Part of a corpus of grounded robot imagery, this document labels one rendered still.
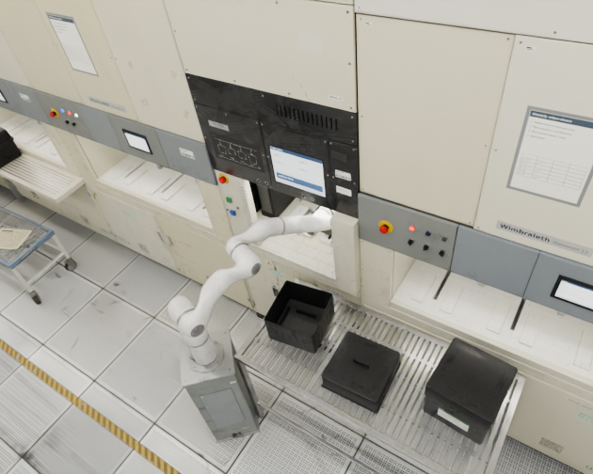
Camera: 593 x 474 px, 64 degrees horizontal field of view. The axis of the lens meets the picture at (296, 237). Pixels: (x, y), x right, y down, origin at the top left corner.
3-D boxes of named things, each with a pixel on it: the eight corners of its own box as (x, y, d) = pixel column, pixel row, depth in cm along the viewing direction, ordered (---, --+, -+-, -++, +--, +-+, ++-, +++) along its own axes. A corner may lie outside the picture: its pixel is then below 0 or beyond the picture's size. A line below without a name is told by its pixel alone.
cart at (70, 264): (-29, 268, 429) (-64, 230, 394) (18, 230, 457) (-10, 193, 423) (40, 307, 388) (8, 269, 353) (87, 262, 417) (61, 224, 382)
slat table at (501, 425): (258, 417, 304) (232, 356, 249) (307, 344, 336) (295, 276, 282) (459, 541, 246) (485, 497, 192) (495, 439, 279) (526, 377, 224)
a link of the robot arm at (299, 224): (293, 216, 222) (337, 213, 243) (271, 217, 234) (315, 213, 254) (294, 236, 223) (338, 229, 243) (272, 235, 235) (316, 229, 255)
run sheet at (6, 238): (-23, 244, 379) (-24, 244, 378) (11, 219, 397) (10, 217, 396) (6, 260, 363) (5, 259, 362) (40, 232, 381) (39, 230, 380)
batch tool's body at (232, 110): (252, 321, 355) (176, 78, 215) (318, 238, 406) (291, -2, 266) (359, 375, 316) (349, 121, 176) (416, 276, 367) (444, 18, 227)
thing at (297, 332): (289, 298, 271) (285, 279, 259) (335, 312, 261) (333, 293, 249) (267, 338, 255) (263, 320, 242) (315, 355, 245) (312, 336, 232)
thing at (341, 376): (320, 387, 232) (318, 373, 223) (347, 339, 249) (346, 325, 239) (376, 414, 220) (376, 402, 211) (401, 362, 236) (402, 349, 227)
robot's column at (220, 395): (216, 443, 295) (181, 387, 241) (212, 402, 315) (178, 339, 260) (260, 432, 297) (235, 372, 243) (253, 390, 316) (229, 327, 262)
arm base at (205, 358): (189, 376, 244) (179, 358, 231) (187, 345, 257) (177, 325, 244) (225, 367, 245) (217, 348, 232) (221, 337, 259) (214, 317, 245)
